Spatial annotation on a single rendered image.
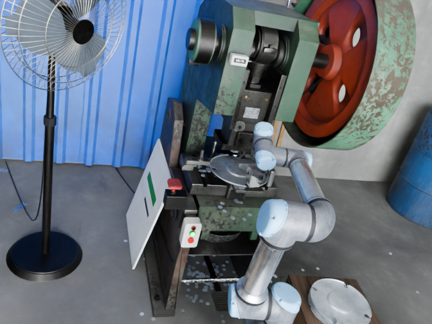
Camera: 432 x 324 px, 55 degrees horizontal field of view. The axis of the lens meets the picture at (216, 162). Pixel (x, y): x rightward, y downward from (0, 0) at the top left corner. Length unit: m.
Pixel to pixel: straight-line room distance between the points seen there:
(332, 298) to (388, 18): 1.24
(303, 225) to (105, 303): 1.33
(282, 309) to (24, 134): 2.26
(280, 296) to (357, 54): 1.06
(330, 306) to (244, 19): 1.32
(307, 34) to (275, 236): 0.94
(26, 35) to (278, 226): 1.12
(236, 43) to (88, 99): 1.59
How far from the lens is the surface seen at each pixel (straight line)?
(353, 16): 2.03
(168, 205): 1.86
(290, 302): 1.57
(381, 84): 1.76
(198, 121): 2.16
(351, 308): 2.12
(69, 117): 3.15
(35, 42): 1.74
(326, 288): 2.16
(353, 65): 1.95
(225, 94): 1.80
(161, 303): 2.30
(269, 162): 1.56
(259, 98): 1.91
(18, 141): 3.27
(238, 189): 1.86
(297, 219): 1.25
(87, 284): 2.39
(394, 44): 1.78
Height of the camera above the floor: 1.73
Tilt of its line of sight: 28 degrees down
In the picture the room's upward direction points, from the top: 14 degrees clockwise
